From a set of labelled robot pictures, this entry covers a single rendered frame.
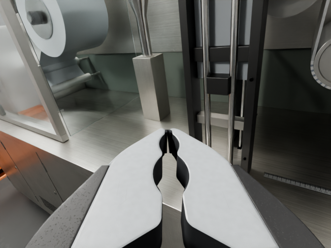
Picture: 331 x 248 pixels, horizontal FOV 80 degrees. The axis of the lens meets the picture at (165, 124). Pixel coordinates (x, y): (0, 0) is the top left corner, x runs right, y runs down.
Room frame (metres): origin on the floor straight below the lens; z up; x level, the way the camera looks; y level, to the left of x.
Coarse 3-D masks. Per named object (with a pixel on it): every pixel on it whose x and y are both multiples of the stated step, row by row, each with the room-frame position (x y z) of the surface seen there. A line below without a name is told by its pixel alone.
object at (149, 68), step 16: (128, 0) 0.82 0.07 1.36; (144, 0) 0.81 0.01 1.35; (144, 16) 0.82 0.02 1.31; (144, 32) 0.81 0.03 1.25; (144, 48) 0.81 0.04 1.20; (144, 64) 0.79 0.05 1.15; (160, 64) 0.82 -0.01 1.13; (144, 80) 0.80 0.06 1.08; (160, 80) 0.80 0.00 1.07; (144, 96) 0.81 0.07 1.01; (160, 96) 0.79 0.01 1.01; (144, 112) 0.82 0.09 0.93; (160, 112) 0.78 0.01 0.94
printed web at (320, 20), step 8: (328, 0) 0.42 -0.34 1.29; (320, 16) 0.50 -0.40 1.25; (320, 24) 0.43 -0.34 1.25; (320, 32) 0.42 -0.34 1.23; (312, 40) 0.61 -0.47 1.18; (312, 48) 0.50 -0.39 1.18; (312, 56) 0.43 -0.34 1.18; (312, 64) 0.43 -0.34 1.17; (312, 72) 0.42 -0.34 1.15; (328, 88) 0.40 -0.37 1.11; (240, 136) 0.51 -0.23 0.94; (240, 144) 0.51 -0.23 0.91
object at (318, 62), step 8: (328, 24) 0.59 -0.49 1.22; (328, 32) 0.48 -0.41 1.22; (320, 40) 0.49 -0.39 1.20; (328, 40) 0.41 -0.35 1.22; (320, 48) 0.42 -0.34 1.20; (328, 48) 0.42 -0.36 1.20; (320, 56) 0.42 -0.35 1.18; (328, 56) 0.41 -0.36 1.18; (320, 64) 0.42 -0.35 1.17; (328, 64) 0.41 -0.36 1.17; (320, 72) 0.42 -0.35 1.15; (328, 72) 0.41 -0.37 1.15; (320, 80) 0.41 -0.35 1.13; (328, 80) 0.41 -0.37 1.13
